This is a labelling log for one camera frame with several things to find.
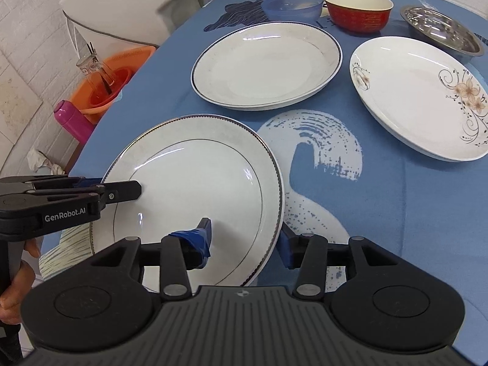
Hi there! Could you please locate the white plate silver rim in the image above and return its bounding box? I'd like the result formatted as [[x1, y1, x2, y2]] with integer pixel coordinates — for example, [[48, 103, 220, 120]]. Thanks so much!
[[90, 115, 285, 288]]

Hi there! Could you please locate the white plate blue rim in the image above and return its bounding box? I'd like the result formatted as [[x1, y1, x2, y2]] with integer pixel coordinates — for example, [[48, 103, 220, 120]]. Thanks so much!
[[190, 22, 343, 111]]

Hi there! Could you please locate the white floral plate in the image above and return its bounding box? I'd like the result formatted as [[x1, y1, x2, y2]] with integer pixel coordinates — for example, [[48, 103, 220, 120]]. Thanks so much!
[[349, 36, 487, 162]]

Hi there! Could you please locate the blue plastic bowl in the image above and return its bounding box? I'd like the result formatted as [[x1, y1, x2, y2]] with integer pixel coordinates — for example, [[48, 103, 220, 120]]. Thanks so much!
[[261, 0, 323, 24]]

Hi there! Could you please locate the red ceramic bowl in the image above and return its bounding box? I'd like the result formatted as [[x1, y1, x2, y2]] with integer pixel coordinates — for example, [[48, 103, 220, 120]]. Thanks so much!
[[323, 0, 394, 34]]

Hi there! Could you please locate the stainless steel bowl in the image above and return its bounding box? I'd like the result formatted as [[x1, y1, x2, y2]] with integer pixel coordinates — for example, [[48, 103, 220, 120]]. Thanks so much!
[[400, 6, 485, 63]]

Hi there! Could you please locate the person's left hand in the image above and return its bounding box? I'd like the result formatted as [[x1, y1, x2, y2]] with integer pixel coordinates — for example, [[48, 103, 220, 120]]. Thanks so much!
[[1, 261, 36, 325]]

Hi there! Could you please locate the pink plastic cup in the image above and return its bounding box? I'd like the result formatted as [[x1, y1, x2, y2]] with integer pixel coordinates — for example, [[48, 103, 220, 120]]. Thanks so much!
[[54, 100, 94, 145]]

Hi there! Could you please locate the blue patterned tablecloth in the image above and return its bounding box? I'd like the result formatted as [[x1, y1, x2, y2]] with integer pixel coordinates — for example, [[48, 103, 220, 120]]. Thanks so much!
[[71, 0, 487, 364]]

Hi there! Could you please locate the orange plastic basin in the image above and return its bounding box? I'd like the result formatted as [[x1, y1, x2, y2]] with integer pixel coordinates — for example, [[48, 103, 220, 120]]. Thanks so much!
[[70, 46, 156, 125]]

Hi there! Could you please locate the glass bottle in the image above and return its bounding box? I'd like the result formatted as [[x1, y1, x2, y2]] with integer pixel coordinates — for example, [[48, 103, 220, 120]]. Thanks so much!
[[76, 43, 116, 98]]

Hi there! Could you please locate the white appliance with screen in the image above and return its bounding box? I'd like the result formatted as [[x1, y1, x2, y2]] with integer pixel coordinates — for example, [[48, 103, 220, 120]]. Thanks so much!
[[60, 0, 208, 59]]

